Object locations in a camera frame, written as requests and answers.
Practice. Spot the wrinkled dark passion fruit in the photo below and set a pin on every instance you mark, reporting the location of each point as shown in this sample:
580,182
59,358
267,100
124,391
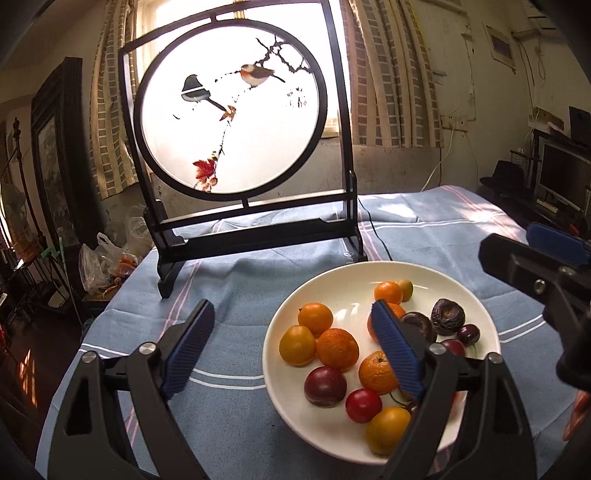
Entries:
447,316

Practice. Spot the small yellow-green kumquat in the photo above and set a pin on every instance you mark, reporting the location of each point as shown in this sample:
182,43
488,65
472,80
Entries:
406,289

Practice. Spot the round bird painting table screen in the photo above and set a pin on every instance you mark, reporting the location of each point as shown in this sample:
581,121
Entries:
231,115

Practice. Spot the person's right hand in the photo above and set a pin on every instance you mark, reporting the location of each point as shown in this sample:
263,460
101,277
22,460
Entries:
575,415

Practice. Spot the clear plastic bag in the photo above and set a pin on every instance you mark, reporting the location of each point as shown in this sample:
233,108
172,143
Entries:
104,267

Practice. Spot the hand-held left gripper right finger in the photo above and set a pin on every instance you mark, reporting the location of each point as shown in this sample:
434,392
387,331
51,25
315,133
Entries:
397,350

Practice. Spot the small orange kumquat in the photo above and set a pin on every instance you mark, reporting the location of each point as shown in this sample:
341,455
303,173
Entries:
387,292

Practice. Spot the large orange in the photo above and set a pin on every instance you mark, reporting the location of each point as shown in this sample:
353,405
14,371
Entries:
396,308

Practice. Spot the yellow plum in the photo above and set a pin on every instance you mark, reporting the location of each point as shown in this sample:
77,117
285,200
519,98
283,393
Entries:
386,430

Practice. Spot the mandarin with green stem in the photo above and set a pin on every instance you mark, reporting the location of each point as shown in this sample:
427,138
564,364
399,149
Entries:
375,372

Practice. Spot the dark purple plum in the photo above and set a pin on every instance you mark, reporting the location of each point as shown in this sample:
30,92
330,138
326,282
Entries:
325,386

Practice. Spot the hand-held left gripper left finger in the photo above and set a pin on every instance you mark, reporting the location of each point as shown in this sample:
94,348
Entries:
189,350

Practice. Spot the dark framed picture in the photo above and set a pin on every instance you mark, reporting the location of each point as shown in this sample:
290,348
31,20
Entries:
57,161

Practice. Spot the white oval plate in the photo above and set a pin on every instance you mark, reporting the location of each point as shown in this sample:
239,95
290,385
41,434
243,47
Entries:
351,295

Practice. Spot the red-purple plum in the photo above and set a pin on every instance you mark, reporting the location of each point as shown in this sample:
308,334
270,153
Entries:
453,347

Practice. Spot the stemless mandarin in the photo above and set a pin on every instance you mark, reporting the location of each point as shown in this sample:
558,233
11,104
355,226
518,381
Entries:
337,349

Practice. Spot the black hat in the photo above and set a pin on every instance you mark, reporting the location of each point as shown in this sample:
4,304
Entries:
505,175

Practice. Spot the yellow-orange plum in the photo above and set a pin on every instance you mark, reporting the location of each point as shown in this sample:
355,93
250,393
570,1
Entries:
297,345

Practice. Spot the computer monitor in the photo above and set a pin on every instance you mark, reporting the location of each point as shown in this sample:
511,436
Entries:
565,175

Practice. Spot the smooth dark brown passion fruit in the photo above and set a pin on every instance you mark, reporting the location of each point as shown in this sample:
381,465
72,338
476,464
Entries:
419,325

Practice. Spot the wall power outlet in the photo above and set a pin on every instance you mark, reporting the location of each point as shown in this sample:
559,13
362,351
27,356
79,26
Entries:
454,122

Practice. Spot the blue striped tablecloth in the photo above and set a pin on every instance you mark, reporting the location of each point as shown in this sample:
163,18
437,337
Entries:
231,286

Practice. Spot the round orange fruit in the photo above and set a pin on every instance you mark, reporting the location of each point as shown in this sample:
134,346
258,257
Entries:
315,318

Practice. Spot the dark cherry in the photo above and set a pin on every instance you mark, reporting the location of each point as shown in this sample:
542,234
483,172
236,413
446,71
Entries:
469,335

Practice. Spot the wall vent grille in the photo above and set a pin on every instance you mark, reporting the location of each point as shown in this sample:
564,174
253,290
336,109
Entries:
501,46

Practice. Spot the checkered beige curtain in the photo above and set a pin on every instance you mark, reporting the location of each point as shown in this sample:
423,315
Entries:
111,115
392,74

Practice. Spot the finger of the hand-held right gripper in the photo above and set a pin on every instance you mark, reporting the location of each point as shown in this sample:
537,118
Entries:
554,241
512,261

